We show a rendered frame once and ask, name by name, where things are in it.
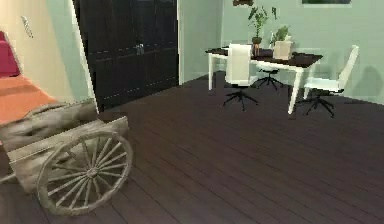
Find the white swivel office chair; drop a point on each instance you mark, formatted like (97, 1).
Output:
(238, 66)
(268, 76)
(328, 83)

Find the black double door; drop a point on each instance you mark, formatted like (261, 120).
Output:
(130, 46)

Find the tall plant in brown pot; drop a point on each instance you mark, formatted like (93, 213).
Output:
(257, 23)

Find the green plant in beige pot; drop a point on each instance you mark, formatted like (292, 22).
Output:
(282, 46)

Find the white table with dark top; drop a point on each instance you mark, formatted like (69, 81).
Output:
(300, 60)

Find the weathered wooden wheeled cart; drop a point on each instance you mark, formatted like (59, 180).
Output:
(50, 140)

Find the magenta sofa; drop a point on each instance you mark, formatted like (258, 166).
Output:
(7, 58)

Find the dark brown wall ornament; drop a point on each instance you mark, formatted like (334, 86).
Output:
(242, 2)

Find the dark framed wall picture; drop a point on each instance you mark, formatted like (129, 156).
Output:
(326, 1)

